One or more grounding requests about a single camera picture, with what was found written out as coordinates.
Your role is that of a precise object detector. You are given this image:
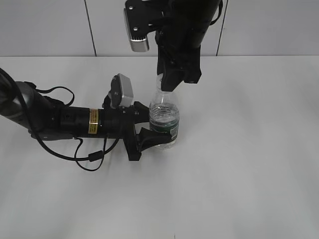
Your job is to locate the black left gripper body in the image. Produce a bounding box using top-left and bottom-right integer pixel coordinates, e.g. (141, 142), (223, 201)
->
(122, 106), (142, 161)

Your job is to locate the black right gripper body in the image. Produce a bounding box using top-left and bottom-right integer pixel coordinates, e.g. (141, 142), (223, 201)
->
(155, 27), (201, 84)

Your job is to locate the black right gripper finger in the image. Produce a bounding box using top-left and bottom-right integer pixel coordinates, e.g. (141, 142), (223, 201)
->
(160, 68), (185, 92)

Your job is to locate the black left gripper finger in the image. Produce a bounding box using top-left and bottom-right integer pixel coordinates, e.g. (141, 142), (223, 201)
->
(133, 101), (150, 124)
(136, 127), (171, 152)

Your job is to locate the clear Cestbon water bottle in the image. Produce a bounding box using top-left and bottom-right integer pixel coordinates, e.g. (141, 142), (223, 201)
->
(149, 74), (179, 150)

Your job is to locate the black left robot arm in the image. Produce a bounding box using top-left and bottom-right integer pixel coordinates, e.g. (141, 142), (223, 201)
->
(0, 71), (172, 162)

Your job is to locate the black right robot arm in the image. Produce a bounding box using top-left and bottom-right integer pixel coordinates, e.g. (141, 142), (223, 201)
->
(156, 0), (223, 92)

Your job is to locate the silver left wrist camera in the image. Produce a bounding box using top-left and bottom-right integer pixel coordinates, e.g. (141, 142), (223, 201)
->
(109, 73), (134, 109)

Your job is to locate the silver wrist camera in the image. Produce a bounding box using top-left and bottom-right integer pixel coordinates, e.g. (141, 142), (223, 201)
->
(124, 0), (164, 53)
(109, 73), (134, 109)

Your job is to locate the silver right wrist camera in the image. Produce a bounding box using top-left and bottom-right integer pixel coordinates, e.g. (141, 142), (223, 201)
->
(124, 0), (164, 53)

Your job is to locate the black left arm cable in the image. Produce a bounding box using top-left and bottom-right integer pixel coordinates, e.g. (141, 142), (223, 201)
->
(0, 67), (123, 172)

